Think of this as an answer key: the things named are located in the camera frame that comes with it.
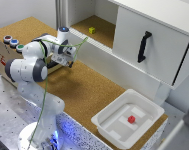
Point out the white sliding door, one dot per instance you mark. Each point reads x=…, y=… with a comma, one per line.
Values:
x=127, y=36

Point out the green button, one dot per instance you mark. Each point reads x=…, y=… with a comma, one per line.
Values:
x=20, y=48

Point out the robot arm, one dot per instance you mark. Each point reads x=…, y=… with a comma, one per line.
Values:
x=27, y=70

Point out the white plastic box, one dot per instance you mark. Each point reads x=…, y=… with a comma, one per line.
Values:
x=110, y=125

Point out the yellow block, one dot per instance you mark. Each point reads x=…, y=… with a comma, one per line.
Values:
x=92, y=30

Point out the wooden drawer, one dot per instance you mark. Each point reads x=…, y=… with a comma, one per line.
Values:
x=53, y=69

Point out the blue button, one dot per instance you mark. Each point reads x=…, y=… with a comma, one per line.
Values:
x=14, y=42

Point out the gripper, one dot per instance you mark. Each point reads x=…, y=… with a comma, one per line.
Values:
x=62, y=56

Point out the pink block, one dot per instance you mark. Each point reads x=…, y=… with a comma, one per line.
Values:
x=131, y=119

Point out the white cabinet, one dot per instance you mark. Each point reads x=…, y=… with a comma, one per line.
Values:
x=104, y=63

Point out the red button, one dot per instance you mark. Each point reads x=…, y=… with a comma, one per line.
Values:
x=7, y=38

